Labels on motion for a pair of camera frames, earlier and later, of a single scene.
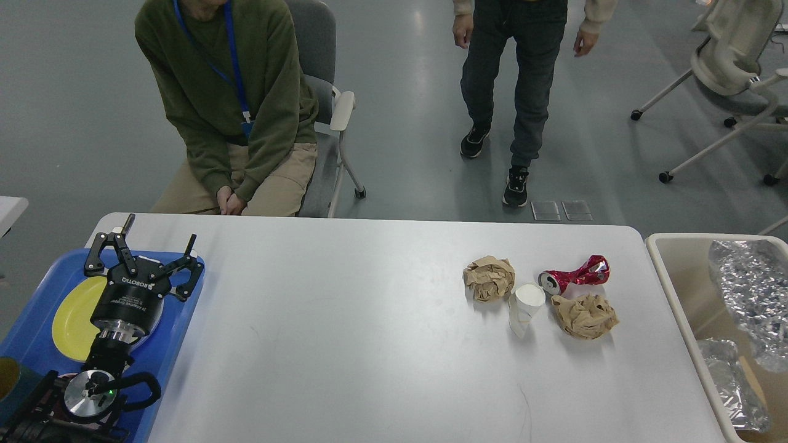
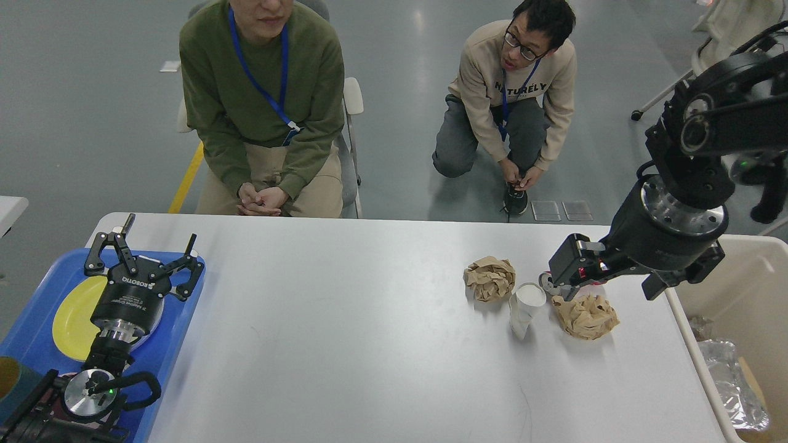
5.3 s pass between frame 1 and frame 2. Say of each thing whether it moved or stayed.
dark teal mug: stayed
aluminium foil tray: stayed
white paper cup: stayed
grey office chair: moved
